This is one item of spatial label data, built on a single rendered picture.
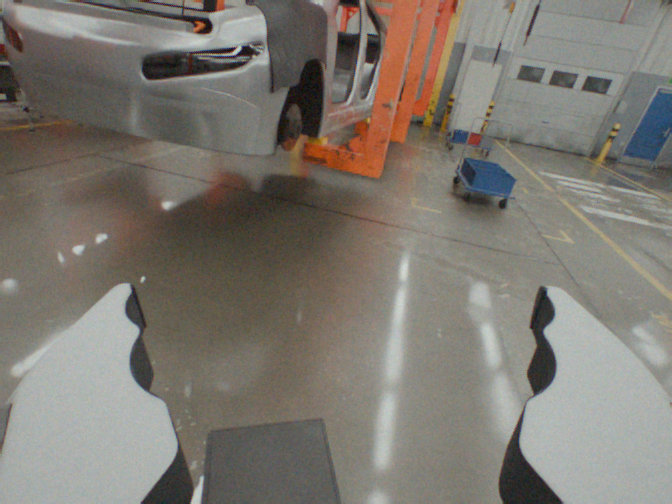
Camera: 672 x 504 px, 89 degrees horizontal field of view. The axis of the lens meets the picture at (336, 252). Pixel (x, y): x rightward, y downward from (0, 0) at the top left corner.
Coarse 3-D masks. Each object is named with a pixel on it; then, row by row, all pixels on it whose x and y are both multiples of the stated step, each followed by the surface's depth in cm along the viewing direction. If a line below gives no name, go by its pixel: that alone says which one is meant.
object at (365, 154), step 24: (408, 0) 229; (408, 24) 235; (384, 48) 245; (408, 48) 247; (384, 72) 251; (384, 96) 258; (384, 120) 265; (312, 144) 289; (360, 144) 280; (384, 144) 273; (336, 168) 292; (360, 168) 286
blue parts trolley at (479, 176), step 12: (492, 120) 477; (468, 168) 468; (480, 168) 447; (492, 168) 472; (456, 180) 514; (468, 180) 453; (480, 180) 428; (492, 180) 426; (504, 180) 424; (516, 180) 421; (468, 192) 442; (480, 192) 430; (492, 192) 430; (504, 192) 430; (504, 204) 436
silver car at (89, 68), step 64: (64, 0) 183; (128, 0) 265; (256, 0) 441; (320, 0) 238; (64, 64) 173; (128, 64) 165; (192, 64) 166; (256, 64) 177; (320, 64) 235; (128, 128) 185; (192, 128) 181; (256, 128) 194; (320, 128) 278
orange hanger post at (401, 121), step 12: (432, 0) 380; (432, 12) 384; (420, 24) 392; (432, 24) 389; (420, 36) 397; (420, 48) 402; (420, 60) 407; (408, 72) 416; (420, 72) 412; (408, 84) 421; (408, 96) 427; (408, 108) 433; (396, 120) 444; (408, 120) 438; (360, 132) 461; (396, 132) 449
